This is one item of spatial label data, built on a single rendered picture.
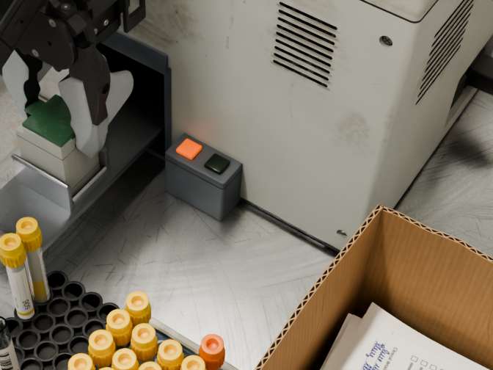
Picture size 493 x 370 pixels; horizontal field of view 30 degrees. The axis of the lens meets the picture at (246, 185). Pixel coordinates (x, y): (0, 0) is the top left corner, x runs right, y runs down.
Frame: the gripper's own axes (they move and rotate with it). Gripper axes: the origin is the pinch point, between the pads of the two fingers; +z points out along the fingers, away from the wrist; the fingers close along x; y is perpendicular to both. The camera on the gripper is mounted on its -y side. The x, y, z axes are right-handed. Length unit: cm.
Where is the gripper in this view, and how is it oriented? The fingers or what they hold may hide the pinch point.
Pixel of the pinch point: (56, 134)
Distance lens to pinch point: 72.8
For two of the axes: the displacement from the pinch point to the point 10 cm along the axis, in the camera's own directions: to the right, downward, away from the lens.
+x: -8.4, -4.5, 3.1
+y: 5.4, -6.2, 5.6
